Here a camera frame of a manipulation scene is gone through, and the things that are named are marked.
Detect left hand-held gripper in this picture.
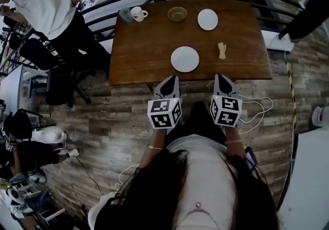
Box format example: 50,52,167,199
147,75,182,130

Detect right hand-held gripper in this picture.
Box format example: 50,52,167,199
209,74,243,127

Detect white cable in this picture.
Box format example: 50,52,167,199
114,163,141,194
237,94,273,135

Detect silver necklace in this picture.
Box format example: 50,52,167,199
184,202,219,227

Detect big white plate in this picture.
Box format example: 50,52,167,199
170,46,200,73
197,8,219,31

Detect white plastic jug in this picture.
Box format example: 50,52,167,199
311,106,329,130

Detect white mug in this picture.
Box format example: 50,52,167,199
130,6,149,23

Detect white cabinet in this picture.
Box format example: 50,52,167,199
279,128,329,230

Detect person's black trousers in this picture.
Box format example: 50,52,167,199
164,102,227,145

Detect black office chair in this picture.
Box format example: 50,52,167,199
19,37,97,108

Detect dark phone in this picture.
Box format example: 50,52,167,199
244,146,259,170

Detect translucent green cup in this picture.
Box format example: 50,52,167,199
118,7,134,23

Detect person's right forearm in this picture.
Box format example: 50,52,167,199
225,126,247,160

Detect beige bowl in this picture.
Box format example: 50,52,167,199
167,6,188,23

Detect yellow black striped tape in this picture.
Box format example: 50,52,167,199
284,51,298,173

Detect person's left forearm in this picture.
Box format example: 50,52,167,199
138,127,170,170

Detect white sheet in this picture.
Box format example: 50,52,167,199
266,30,295,52

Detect person's white shirt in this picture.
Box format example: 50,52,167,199
88,133,245,230

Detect black cable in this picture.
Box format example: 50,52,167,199
74,156,103,196

